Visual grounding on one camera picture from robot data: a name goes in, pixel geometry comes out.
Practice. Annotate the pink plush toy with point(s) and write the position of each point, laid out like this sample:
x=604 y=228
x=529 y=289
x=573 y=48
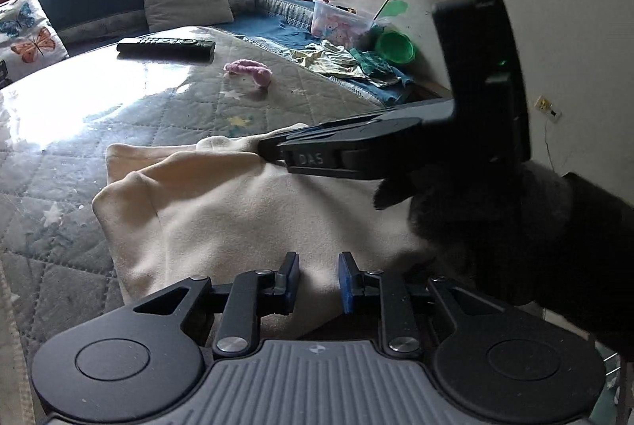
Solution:
x=247 y=71

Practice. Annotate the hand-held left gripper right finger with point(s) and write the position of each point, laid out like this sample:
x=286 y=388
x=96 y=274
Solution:
x=345 y=284

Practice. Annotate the butterfly print pillow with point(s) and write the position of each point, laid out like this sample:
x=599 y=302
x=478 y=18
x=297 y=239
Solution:
x=29 y=34

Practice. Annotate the person's right hand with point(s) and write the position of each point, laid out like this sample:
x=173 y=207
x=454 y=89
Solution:
x=460 y=217

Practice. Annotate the white wall socket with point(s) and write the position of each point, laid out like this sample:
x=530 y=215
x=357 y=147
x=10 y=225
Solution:
x=547 y=108

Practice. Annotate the clear plastic storage box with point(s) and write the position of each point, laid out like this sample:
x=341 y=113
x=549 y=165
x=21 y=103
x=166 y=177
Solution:
x=342 y=26

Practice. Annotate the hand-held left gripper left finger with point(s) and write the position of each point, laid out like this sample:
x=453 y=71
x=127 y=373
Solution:
x=293 y=279

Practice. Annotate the blue quilted sofa cover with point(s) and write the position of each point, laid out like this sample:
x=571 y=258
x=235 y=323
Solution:
x=277 y=26

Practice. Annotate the teal cloth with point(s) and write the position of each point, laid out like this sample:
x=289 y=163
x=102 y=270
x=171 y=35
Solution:
x=376 y=63

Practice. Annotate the dark teal sofa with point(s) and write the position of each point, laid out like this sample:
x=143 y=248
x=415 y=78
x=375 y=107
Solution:
x=99 y=4

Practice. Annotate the black remote control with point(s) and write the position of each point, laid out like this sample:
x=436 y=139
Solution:
x=166 y=48

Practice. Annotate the olive patterned cloth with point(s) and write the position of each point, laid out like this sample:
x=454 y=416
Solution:
x=337 y=63

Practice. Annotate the grey quilted star table cover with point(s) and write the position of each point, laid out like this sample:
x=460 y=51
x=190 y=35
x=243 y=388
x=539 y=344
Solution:
x=74 y=147

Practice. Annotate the beige garment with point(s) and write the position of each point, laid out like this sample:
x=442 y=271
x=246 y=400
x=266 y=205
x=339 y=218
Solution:
x=223 y=217

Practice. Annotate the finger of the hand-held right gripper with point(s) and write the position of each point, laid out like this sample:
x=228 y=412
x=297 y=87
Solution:
x=346 y=143

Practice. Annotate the green plastic bowl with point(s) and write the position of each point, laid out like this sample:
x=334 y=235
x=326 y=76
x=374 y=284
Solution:
x=395 y=47

